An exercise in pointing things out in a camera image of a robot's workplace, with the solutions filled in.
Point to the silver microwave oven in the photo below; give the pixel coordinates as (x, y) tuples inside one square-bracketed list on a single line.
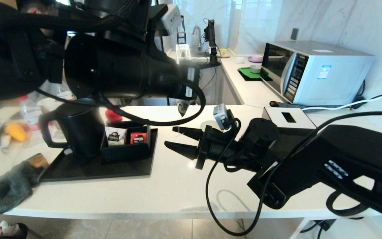
[(330, 76)]

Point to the white tea bag packet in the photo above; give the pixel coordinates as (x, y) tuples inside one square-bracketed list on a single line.
[(115, 136)]

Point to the green tray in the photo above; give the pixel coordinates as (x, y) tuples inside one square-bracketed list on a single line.
[(247, 74)]

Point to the red tomato shaped container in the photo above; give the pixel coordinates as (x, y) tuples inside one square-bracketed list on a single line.
[(113, 116)]

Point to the chrome faucet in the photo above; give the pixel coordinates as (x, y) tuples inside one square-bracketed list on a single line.
[(196, 31)]

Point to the black serving tray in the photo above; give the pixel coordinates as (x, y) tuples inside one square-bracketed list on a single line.
[(118, 171)]

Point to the small wooden block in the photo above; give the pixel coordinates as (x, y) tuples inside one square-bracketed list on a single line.
[(38, 161)]

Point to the grey cloth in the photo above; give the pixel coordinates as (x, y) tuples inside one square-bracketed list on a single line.
[(8, 189)]

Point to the black electric kettle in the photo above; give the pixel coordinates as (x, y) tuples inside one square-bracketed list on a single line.
[(81, 132)]

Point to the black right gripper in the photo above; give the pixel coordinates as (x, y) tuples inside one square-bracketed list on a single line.
[(217, 146)]

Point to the black waste bin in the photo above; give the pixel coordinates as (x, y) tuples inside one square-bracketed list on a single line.
[(8, 230)]

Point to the dark wall socket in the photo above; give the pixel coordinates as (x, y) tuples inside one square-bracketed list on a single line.
[(294, 35)]

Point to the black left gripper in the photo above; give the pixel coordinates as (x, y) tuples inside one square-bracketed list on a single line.
[(121, 16)]

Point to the small pale bowl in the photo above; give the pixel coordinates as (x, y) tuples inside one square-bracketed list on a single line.
[(255, 69)]

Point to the orange corn cob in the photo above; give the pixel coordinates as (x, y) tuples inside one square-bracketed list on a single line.
[(17, 132)]

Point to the small white tag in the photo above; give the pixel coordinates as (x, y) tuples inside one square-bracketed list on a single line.
[(67, 151)]

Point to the black tissue box white top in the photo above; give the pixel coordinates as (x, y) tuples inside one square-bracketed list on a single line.
[(293, 121)]

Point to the black organizer box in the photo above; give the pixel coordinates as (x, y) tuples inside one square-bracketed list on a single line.
[(124, 154)]

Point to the clear packet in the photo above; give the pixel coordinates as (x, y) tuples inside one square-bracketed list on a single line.
[(182, 108)]

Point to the white plastic basket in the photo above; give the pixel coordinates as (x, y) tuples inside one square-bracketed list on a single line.
[(183, 53)]

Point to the black platform stand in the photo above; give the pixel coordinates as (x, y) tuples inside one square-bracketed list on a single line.
[(207, 64)]

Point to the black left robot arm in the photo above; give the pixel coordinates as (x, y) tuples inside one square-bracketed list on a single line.
[(128, 69)]

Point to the black jointed arm white joint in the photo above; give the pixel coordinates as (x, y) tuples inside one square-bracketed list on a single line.
[(211, 36)]

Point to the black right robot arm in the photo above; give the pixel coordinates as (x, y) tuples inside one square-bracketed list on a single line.
[(343, 149)]

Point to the small white bowl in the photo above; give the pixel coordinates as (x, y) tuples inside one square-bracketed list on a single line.
[(239, 60)]

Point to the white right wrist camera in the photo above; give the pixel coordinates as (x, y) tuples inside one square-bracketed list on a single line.
[(221, 116)]

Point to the red drink packet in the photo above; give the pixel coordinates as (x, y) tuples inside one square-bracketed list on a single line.
[(138, 138)]

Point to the man in grey shirt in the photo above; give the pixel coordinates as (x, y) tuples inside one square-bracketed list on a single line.
[(33, 10)]

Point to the purple plate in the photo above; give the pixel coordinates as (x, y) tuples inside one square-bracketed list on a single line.
[(255, 59)]

